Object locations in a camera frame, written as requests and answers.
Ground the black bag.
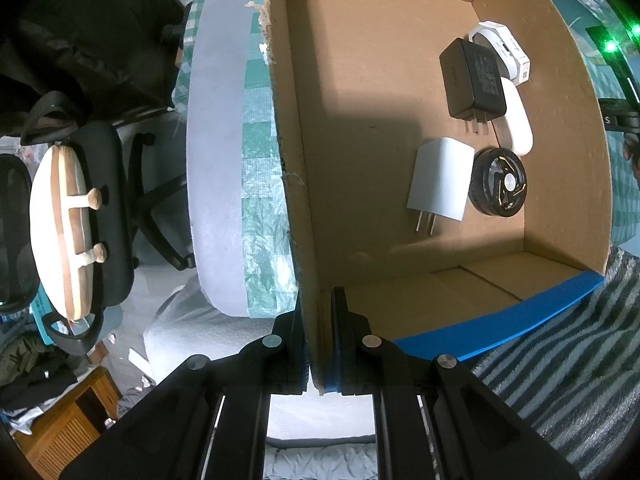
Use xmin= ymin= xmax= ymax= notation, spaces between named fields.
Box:
xmin=0 ymin=0 xmax=194 ymax=132

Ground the white oval case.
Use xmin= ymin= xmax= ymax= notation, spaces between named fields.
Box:
xmin=492 ymin=77 xmax=535 ymax=156

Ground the small white box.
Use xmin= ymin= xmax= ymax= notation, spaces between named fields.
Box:
xmin=468 ymin=20 xmax=532 ymax=85

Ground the black office chair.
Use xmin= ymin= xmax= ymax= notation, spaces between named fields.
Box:
xmin=0 ymin=90 xmax=199 ymax=357

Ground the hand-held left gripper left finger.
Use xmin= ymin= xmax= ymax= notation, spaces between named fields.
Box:
xmin=59 ymin=287 xmax=311 ymax=480

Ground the striped teal blanket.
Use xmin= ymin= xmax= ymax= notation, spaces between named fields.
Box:
xmin=472 ymin=244 xmax=640 ymax=480

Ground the brown cardboard box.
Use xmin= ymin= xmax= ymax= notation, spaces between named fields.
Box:
xmin=245 ymin=0 xmax=617 ymax=397

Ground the teal container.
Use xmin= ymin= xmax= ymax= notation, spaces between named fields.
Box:
xmin=30 ymin=289 xmax=126 ymax=347

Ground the black power adapter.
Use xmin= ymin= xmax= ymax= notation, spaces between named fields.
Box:
xmin=439 ymin=37 xmax=507 ymax=136

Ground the black round fan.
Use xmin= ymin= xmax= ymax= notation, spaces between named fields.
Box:
xmin=467 ymin=147 xmax=529 ymax=220

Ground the dark clothes pile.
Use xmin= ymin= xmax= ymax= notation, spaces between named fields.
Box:
xmin=0 ymin=332 xmax=84 ymax=412

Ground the white oval wooden board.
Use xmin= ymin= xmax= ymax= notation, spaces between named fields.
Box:
xmin=29 ymin=142 xmax=109 ymax=321

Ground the white plug charger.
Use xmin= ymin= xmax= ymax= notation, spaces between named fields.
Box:
xmin=406 ymin=137 xmax=475 ymax=235

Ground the grey crumpled cloth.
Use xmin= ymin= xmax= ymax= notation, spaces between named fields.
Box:
xmin=119 ymin=374 xmax=157 ymax=412

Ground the wooden cabinet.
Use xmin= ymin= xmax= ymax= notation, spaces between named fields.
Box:
xmin=10 ymin=367 xmax=122 ymax=480

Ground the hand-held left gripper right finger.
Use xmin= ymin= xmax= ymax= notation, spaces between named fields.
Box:
xmin=331 ymin=286 xmax=582 ymax=480

